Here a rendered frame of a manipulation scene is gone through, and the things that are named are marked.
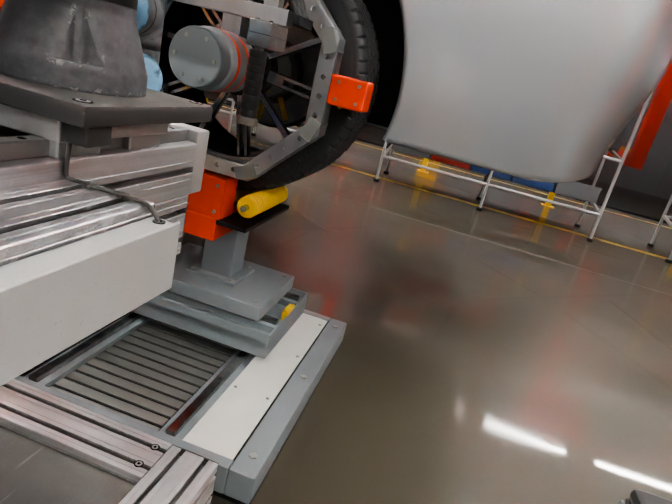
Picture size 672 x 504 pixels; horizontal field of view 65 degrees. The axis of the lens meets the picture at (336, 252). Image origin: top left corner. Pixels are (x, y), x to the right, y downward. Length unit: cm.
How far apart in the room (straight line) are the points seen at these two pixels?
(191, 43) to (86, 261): 89
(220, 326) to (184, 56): 73
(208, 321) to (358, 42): 85
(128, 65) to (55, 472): 65
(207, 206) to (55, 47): 89
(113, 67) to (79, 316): 26
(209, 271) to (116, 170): 106
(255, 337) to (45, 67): 107
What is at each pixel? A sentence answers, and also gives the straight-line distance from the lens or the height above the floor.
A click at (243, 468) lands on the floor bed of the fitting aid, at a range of 120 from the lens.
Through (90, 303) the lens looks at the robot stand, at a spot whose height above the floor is 69.
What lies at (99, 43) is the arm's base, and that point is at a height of 86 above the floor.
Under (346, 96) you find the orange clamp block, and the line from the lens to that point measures 127.
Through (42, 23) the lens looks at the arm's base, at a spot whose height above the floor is 87.
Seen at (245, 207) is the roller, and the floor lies 52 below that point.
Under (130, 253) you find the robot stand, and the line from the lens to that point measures 46.
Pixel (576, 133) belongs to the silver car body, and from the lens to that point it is 150.
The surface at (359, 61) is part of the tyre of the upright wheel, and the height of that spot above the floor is 93.
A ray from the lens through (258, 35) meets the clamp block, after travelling 110.
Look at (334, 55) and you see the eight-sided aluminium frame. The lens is 128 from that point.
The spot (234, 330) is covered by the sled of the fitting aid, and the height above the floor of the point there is 15.
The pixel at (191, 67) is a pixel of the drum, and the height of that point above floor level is 83.
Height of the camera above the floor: 89
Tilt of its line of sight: 19 degrees down
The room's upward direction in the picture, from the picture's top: 14 degrees clockwise
